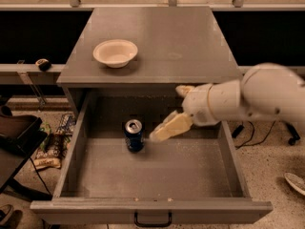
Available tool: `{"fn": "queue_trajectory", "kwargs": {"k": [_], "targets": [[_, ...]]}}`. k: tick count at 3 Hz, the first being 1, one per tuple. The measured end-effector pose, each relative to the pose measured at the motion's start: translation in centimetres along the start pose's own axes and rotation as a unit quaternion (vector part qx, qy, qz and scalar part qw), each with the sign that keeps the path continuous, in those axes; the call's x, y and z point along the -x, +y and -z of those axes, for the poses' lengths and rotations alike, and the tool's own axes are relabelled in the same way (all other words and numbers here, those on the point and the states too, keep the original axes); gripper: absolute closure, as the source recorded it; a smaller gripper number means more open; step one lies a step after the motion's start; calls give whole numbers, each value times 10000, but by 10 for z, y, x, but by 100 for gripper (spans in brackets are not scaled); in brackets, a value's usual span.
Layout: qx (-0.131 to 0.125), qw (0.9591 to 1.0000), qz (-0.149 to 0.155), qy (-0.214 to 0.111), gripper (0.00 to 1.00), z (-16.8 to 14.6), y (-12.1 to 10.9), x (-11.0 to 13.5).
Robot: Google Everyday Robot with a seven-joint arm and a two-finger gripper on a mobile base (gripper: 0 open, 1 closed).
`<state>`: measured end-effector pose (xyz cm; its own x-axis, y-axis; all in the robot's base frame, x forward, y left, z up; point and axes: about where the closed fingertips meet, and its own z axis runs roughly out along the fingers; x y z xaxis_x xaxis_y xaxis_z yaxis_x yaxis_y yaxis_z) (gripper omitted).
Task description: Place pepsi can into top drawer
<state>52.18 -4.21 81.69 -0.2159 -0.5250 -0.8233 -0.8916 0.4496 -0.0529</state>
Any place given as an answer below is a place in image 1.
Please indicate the dark shoe bottom left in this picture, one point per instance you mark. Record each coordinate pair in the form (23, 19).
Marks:
(5, 213)

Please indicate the snack bag on floor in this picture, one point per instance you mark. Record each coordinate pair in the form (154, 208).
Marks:
(55, 146)

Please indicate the black chair caster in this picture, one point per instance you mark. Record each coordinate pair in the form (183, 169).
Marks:
(294, 134)

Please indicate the black drawer handle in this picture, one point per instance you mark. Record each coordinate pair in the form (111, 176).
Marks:
(152, 224)

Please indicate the black tape measure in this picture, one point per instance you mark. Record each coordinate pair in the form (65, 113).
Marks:
(43, 64)

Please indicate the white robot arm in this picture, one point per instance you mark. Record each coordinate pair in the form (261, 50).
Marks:
(267, 92)

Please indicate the dark chair on left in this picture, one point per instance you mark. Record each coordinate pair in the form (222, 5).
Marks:
(20, 136)

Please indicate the grey cabinet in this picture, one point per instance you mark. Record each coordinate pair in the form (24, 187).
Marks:
(176, 45)

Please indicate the white paper bowl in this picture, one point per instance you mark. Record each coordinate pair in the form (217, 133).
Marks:
(116, 53)

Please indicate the white shoe on floor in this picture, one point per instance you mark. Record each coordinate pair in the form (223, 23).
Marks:
(298, 183)

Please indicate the grey open top drawer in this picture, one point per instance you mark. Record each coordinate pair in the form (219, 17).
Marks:
(195, 176)

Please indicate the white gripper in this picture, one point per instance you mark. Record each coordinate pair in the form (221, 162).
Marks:
(196, 105)

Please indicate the blue pepsi can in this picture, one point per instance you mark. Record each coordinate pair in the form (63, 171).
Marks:
(133, 131)

